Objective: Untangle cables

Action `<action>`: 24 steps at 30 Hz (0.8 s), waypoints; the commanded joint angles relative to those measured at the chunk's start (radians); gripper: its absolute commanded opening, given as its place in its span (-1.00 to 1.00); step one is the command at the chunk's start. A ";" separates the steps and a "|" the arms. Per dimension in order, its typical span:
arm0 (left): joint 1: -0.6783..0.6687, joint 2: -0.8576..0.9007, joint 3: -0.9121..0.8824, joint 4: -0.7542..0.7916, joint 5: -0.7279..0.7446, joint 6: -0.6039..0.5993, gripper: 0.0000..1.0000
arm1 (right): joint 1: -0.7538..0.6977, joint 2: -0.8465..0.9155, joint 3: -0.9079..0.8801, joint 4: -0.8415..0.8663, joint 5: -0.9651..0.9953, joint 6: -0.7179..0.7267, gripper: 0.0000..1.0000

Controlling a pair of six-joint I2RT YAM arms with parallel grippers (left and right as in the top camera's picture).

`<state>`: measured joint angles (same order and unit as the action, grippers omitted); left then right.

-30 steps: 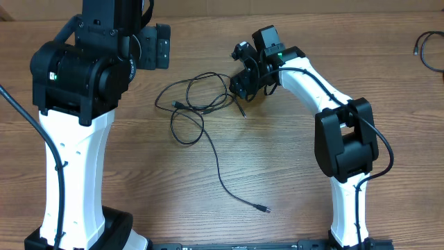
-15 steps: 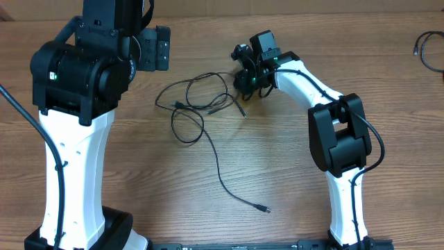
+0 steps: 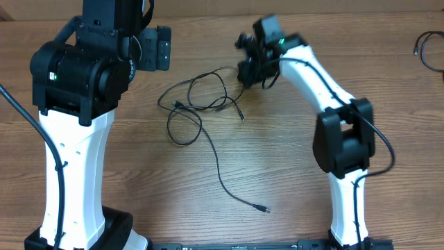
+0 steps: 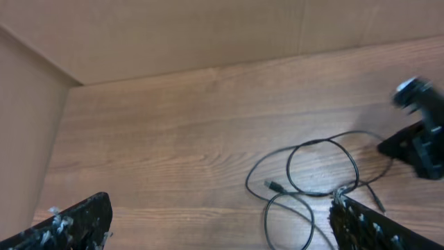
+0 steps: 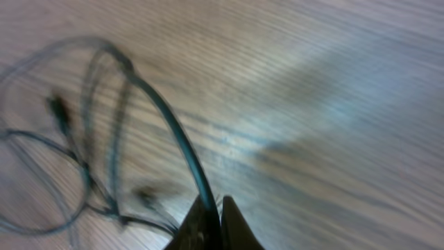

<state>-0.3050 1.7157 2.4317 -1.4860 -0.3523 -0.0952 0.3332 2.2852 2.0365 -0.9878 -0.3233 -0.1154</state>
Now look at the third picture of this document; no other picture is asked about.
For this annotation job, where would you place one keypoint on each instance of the cardboard back panel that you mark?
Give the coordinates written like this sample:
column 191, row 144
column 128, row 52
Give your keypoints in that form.
column 44, row 10

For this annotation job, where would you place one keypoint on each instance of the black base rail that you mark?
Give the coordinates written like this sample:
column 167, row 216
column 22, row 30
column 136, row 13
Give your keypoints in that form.
column 239, row 247

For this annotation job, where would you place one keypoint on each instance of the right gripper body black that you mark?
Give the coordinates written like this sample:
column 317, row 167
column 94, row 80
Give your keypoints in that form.
column 258, row 70

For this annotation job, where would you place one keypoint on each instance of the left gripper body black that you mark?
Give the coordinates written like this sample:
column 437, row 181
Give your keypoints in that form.
column 155, row 54

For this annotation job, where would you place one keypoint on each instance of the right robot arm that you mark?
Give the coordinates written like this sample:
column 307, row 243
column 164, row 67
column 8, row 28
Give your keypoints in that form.
column 344, row 136

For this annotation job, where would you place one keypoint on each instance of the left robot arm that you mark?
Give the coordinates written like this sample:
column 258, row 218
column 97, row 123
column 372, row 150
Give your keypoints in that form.
column 79, row 78

